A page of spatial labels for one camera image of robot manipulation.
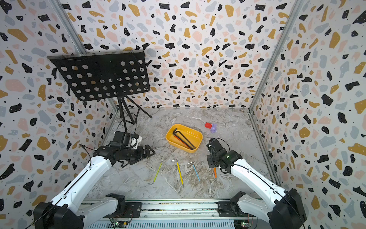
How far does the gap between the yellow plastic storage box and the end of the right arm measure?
0.32 meters

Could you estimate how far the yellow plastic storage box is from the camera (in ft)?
3.18

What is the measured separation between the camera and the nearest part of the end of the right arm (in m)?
0.56
